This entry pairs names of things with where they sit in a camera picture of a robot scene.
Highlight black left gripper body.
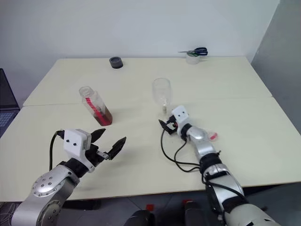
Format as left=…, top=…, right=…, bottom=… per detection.
left=84, top=143, right=110, bottom=168

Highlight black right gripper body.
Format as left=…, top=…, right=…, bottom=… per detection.
left=166, top=115, right=178, bottom=133

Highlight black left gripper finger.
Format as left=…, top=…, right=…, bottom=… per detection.
left=108, top=136, right=127, bottom=161
left=90, top=128, right=107, bottom=144

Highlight bottle with red liquid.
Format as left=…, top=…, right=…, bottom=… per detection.
left=79, top=86, right=114, bottom=127

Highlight clear wine glass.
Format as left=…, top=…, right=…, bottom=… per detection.
left=152, top=78, right=172, bottom=116

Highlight white tape roll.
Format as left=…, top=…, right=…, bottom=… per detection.
left=185, top=52, right=201, bottom=65

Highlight dark rounded shape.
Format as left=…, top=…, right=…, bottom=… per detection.
left=184, top=202, right=210, bottom=226
left=125, top=209, right=156, bottom=226

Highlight black round tape roll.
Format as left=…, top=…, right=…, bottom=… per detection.
left=109, top=56, right=124, bottom=70

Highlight dark grey laptop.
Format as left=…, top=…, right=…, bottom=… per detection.
left=0, top=68, right=20, bottom=140

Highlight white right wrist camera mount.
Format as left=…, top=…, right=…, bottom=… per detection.
left=171, top=105, right=190, bottom=132

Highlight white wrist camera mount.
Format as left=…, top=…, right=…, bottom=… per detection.
left=63, top=128, right=96, bottom=174
left=171, top=105, right=190, bottom=132

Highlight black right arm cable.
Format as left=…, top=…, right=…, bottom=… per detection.
left=160, top=129, right=201, bottom=173

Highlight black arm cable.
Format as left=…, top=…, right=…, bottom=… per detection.
left=48, top=129, right=65, bottom=170
left=160, top=129, right=201, bottom=173

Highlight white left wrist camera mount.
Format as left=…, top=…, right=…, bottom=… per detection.
left=63, top=128, right=96, bottom=174

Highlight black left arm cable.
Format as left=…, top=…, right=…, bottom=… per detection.
left=48, top=129, right=65, bottom=170

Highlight blue handled scissors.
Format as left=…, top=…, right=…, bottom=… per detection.
left=177, top=47, right=209, bottom=57

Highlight white floor cables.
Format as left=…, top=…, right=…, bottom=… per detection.
left=0, top=202, right=20, bottom=226

